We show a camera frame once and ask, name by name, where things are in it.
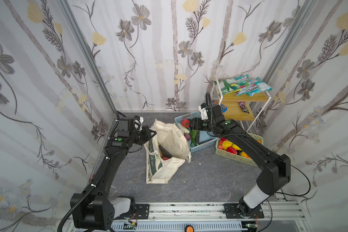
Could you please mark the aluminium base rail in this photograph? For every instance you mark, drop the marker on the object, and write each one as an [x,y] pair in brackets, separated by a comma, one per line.
[270,216]

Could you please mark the white wire wooden shelf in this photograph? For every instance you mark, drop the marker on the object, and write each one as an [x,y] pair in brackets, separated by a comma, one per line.
[238,107]

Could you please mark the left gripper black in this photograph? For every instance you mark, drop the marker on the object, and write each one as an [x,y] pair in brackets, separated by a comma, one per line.
[145,135]

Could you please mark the blue plastic basket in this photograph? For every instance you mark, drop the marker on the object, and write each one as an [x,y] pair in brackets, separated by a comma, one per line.
[202,139]

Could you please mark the green snack packet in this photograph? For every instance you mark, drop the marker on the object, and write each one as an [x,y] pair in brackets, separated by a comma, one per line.
[226,86]

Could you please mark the purple onion toy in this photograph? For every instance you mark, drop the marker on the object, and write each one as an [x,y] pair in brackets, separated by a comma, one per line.
[187,136]

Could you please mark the blue candy bag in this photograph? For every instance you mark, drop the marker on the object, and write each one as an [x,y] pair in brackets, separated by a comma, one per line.
[222,107]

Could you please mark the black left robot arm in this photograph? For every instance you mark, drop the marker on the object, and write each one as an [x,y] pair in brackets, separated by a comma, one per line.
[91,209]

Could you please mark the green plastic basket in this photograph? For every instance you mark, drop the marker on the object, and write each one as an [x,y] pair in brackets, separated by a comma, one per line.
[233,153]

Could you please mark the dark eggplant toy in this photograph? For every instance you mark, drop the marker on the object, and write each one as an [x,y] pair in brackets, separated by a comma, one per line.
[164,152]

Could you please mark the yellow lemon toy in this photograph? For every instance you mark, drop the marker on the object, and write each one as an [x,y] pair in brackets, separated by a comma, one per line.
[226,144]

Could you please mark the canvas tote bag floral print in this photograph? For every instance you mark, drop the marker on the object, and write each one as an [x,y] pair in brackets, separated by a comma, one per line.
[172,138]

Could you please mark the red bell pepper toy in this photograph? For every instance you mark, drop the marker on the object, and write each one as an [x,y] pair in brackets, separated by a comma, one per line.
[185,123]

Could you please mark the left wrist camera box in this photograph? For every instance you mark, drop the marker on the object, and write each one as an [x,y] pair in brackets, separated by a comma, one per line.
[128,126]

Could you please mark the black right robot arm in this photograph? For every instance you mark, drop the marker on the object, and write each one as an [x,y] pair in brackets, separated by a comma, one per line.
[276,170]

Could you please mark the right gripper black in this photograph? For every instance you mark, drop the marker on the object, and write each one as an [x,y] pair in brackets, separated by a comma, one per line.
[195,124]

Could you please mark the purple candy bag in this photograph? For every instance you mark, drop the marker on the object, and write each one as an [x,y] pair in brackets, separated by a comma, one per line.
[243,107]

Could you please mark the teal snack packet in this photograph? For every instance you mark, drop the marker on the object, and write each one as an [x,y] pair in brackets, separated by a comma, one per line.
[258,86]

